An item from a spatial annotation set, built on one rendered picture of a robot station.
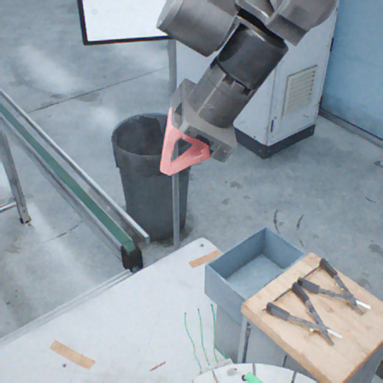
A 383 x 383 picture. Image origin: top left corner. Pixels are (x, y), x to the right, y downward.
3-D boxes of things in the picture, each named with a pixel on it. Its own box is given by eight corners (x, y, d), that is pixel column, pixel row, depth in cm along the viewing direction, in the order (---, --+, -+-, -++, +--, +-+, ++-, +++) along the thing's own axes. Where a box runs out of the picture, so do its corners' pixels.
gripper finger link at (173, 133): (138, 173, 54) (180, 111, 49) (142, 138, 60) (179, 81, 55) (189, 195, 57) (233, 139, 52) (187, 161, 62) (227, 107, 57)
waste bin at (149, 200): (109, 217, 255) (97, 129, 219) (165, 191, 273) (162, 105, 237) (147, 257, 232) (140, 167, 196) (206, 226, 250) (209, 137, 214)
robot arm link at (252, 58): (300, 50, 45) (289, 28, 49) (242, 12, 42) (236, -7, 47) (257, 104, 48) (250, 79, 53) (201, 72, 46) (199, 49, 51)
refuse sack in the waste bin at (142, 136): (103, 186, 241) (95, 128, 219) (164, 160, 260) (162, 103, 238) (144, 228, 218) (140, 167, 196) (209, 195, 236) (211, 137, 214)
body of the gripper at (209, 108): (175, 135, 48) (215, 78, 44) (175, 89, 56) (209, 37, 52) (227, 161, 50) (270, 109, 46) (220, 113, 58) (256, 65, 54)
